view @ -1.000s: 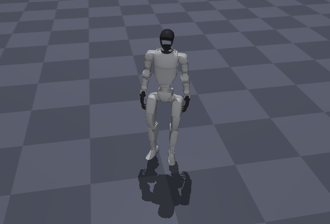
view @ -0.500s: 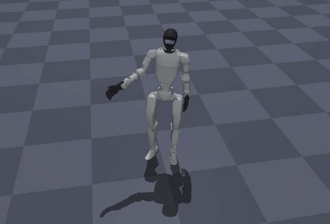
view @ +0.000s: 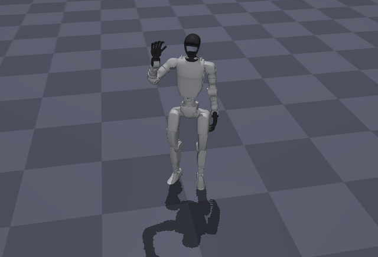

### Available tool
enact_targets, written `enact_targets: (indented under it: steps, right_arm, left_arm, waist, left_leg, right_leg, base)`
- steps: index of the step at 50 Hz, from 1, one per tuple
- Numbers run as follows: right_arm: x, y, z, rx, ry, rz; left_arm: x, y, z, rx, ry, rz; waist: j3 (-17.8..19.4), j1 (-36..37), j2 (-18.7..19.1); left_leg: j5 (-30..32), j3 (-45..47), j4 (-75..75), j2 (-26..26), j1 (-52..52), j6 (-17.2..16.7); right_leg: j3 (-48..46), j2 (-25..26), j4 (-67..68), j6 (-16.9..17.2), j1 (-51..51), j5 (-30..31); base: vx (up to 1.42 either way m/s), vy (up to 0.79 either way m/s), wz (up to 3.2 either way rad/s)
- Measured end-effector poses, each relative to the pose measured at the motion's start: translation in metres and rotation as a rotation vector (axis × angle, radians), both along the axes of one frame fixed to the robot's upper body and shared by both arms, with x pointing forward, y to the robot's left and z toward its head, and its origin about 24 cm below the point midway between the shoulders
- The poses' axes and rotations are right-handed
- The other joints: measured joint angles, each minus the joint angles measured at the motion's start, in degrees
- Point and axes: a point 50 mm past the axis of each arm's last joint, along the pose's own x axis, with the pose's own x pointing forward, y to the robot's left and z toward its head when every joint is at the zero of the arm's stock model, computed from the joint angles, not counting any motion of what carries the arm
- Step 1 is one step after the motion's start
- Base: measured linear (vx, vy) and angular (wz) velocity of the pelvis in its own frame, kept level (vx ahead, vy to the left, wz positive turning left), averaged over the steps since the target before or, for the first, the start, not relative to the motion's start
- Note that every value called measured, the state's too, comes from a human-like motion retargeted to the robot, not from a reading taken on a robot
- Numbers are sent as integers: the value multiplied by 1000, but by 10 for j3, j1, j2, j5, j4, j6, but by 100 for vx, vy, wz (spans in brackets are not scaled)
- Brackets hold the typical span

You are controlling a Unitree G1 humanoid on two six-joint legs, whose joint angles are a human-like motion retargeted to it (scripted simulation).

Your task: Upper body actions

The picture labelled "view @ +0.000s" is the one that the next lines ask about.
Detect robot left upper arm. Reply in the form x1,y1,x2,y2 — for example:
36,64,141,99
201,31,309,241
204,61,216,96

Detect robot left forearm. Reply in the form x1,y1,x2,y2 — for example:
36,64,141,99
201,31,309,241
209,88,219,115

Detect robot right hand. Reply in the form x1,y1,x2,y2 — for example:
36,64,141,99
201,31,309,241
151,41,167,67

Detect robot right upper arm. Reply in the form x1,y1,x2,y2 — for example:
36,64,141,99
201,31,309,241
148,58,178,85

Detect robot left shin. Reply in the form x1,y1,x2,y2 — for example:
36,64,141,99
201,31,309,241
197,150,206,177

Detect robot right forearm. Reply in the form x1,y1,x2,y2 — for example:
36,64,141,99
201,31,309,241
147,61,159,79

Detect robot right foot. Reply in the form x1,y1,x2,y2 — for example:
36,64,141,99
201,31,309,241
167,168,183,184

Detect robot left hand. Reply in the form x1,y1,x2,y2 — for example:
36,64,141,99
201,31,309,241
209,112,219,132

